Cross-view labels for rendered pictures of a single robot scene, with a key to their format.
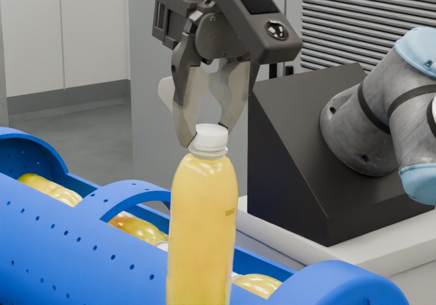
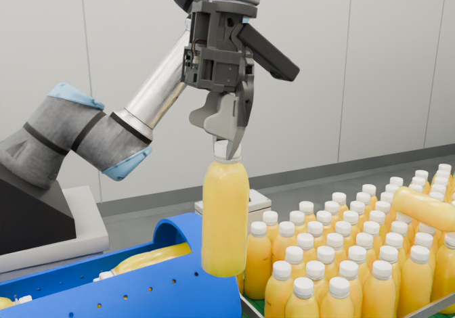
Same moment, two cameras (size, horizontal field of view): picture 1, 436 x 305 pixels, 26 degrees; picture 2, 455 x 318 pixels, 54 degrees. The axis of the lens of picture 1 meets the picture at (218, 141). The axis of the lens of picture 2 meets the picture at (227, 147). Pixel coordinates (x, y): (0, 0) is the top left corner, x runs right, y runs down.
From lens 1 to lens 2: 102 cm
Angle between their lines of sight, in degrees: 74
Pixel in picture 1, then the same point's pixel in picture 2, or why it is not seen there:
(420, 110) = (107, 128)
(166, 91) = (216, 125)
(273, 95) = not seen: outside the picture
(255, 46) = (292, 70)
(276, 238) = (24, 259)
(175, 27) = (221, 75)
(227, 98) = not seen: hidden behind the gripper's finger
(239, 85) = not seen: hidden behind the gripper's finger
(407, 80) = (84, 114)
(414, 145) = (121, 147)
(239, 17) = (277, 55)
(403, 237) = (87, 213)
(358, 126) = (46, 157)
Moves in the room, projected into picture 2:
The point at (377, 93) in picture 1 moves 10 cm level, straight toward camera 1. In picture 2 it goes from (58, 130) to (95, 134)
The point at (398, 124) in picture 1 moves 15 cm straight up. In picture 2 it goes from (96, 141) to (90, 74)
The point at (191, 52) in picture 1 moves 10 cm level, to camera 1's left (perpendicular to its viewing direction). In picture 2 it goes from (250, 87) to (237, 102)
